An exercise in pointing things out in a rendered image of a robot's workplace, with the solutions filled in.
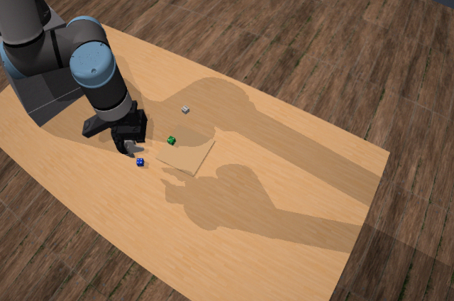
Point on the blue die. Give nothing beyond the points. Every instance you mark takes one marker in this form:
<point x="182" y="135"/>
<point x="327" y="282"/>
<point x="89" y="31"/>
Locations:
<point x="140" y="162"/>

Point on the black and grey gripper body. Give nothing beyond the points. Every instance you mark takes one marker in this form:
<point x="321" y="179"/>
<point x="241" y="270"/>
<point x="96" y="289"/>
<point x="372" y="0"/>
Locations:
<point x="130" y="127"/>

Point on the green die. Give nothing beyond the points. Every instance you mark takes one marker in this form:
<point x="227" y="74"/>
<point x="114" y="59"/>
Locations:
<point x="171" y="140"/>

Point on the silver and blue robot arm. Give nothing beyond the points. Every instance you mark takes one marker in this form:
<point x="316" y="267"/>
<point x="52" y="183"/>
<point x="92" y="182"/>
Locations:
<point x="27" y="50"/>

